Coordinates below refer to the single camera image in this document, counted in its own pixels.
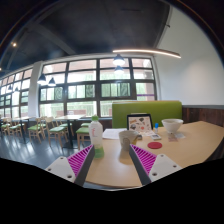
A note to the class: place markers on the group of green-seated wooden chairs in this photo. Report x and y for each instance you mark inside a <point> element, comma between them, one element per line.
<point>55,129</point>

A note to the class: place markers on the white bottle with green cap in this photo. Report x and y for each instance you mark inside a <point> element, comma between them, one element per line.
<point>96,135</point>

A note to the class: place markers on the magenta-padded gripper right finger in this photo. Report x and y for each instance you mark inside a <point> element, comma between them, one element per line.
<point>146,160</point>

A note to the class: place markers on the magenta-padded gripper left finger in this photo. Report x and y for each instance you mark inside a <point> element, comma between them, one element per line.
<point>80,160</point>

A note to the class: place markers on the group of dark pendant lamps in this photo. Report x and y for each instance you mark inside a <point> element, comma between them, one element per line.
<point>119,60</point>

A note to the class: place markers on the long curved linear ceiling light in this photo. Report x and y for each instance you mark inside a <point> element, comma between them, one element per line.
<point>150,51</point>

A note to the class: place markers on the flat round red coaster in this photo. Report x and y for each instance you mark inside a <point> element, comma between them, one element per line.
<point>154,145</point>

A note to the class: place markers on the green upholstered booth bench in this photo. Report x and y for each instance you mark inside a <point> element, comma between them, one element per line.
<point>146,108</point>

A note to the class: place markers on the wooden dining table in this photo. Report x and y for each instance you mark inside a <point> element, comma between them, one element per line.
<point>21,118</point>
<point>68,117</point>

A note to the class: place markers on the white paper sheet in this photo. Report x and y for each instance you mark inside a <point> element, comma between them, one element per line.
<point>112,133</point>

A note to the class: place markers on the white mug with swirl print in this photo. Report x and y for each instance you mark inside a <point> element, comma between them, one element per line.
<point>127,137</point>

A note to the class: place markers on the white ceramic bowl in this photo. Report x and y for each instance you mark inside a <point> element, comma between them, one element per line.
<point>172,125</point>

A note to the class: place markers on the small white card box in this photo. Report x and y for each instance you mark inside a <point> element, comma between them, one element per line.
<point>155,136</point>

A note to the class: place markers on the small blue-capped bottle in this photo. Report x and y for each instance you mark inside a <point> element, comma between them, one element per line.
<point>156,127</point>

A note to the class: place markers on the black-framed printed picture stand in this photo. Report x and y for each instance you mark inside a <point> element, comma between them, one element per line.
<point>139,123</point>

